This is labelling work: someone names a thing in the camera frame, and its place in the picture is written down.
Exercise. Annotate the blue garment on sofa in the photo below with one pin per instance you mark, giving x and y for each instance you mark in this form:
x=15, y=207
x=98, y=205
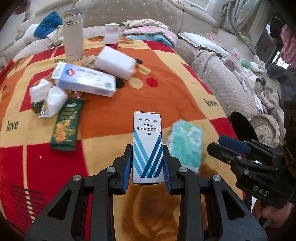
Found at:
x=48, y=25

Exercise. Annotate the white foam block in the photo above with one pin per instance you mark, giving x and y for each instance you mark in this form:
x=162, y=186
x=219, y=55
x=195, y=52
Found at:
x=116, y=63

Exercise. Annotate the beige tufted sofa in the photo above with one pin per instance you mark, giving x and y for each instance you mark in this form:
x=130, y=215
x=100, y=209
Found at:
x=254, y=95

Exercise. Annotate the white frilled pillow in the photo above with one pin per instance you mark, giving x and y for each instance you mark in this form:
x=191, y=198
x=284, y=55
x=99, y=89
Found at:
x=199, y=41

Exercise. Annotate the folded pink blue blankets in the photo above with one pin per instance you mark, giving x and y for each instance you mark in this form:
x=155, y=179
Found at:
x=150, y=30

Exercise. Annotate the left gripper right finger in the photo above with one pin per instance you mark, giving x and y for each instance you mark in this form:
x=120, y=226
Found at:
x=209, y=209

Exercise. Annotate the white thermos bottle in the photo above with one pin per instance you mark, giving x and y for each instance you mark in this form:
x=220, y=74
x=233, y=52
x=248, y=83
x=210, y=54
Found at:
x=72, y=22

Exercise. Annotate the white blue Novartis box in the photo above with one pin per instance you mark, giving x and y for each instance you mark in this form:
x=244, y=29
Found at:
x=147, y=157

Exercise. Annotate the teal tissue pack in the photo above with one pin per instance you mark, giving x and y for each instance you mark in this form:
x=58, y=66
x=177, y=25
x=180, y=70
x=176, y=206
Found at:
x=185, y=142

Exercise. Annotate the right hand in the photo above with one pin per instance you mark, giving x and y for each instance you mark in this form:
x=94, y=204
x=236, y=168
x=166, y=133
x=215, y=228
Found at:
x=277, y=216

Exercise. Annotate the white bottle pink label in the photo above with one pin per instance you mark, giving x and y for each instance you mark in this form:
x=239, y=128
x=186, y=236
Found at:
x=111, y=35

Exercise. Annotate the black trash bin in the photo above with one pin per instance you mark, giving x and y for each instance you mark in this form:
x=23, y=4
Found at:
x=242, y=127

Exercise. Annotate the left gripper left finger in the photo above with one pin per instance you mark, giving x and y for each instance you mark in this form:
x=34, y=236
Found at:
x=83, y=208

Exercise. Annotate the white tissue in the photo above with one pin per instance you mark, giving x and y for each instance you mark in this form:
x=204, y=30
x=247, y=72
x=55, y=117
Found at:
x=40, y=91
x=55, y=100

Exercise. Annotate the orange red yellow blanket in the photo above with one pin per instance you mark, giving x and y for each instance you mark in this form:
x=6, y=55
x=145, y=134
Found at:
x=32, y=173

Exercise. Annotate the long white medicine box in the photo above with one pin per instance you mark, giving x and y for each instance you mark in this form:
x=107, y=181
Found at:
x=82, y=79

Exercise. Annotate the green snack packet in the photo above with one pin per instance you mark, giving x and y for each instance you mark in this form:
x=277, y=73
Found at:
x=65, y=130

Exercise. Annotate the crumpled beige paper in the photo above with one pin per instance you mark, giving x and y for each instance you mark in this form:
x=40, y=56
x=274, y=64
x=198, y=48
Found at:
x=88, y=61

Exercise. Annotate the orange clear snack wrapper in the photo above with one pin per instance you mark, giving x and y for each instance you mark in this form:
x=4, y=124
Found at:
x=73, y=94

